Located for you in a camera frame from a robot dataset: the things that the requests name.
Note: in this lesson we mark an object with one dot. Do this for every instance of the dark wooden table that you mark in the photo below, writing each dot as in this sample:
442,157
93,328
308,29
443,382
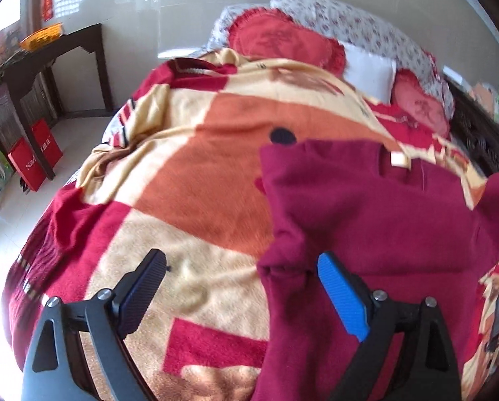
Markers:
78,37

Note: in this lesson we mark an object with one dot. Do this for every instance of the orange red printed blanket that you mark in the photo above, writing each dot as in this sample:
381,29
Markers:
216,167

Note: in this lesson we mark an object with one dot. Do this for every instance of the large red heart pillow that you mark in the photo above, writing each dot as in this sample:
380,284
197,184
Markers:
283,39

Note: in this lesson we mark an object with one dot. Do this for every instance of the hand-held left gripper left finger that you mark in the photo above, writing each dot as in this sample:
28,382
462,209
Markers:
143,284

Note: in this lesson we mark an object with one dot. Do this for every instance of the orange plastic basket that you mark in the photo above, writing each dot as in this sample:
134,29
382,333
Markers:
40,36

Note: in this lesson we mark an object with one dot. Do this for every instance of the white pillow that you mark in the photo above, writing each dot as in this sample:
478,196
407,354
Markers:
370,71

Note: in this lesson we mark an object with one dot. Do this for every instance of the small red heart pillow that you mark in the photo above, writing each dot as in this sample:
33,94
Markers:
420,108

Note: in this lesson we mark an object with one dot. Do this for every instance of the red paper wall decoration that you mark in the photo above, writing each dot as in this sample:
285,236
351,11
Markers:
48,7

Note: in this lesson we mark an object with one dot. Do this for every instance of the maroon knit sweater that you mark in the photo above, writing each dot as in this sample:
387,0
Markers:
379,225

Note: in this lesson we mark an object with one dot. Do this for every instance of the grey cloth clutter pile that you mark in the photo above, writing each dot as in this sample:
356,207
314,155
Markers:
7,67

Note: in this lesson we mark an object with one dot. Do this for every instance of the pile of colourful packets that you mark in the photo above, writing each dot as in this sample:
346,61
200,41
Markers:
491,100

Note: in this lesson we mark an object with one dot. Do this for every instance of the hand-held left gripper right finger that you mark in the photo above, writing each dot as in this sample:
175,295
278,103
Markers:
341,296

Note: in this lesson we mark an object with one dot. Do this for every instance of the dark carved nightstand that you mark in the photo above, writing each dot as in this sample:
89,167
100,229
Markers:
475,133

